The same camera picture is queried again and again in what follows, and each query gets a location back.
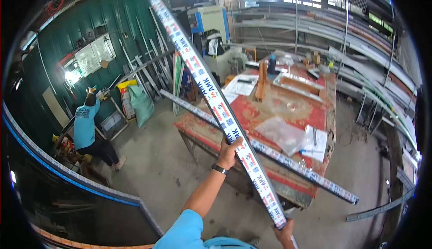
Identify person's left hand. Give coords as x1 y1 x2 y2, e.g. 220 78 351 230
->
216 130 250 171

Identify person's right hand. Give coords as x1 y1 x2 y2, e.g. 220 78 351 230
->
273 219 296 249

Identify person's right fingers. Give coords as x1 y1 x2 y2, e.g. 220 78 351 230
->
273 219 295 234

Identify person's left fingers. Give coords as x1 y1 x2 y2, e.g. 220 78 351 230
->
228 130 250 148

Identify long film-wrapped aluminium profile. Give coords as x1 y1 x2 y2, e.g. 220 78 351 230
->
139 0 288 230

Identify metal work table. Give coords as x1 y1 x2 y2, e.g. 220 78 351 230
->
174 63 337 210

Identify black wrist band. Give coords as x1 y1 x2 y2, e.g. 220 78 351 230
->
211 163 230 175

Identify clear plastic bag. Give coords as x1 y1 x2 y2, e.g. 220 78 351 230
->
255 116 309 157

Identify red patterned carpet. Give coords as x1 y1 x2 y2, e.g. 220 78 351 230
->
174 63 333 198

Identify white printed paper sheets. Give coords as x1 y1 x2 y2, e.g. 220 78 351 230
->
221 74 260 104

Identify bundle of orange strips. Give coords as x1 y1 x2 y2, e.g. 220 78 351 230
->
254 61 268 102

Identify white paper sheets with clip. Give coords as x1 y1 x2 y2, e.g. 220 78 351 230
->
299 124 329 163

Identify grey aluminium profile strip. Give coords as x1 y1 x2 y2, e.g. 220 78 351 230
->
346 188 416 222

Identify person's body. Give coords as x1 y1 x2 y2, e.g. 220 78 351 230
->
153 209 259 249

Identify green sack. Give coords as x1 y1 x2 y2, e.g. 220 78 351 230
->
128 85 155 129

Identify leaning aluminium profiles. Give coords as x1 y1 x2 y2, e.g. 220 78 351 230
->
118 6 176 103

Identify white and blue machine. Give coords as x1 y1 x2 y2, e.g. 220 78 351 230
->
187 5 231 57

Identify yellow and red sack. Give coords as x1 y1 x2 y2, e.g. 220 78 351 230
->
117 79 138 121

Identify rack of long profiles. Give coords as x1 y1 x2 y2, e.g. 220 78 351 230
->
226 0 422 162

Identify white aluminium frame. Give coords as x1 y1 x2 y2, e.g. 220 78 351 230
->
272 72 325 103

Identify white wall board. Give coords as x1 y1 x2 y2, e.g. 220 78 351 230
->
74 33 117 78

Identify large blue-edged profile frame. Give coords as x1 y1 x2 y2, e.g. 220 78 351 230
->
2 101 166 238

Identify red hose coil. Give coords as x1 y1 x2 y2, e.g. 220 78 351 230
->
45 0 65 16

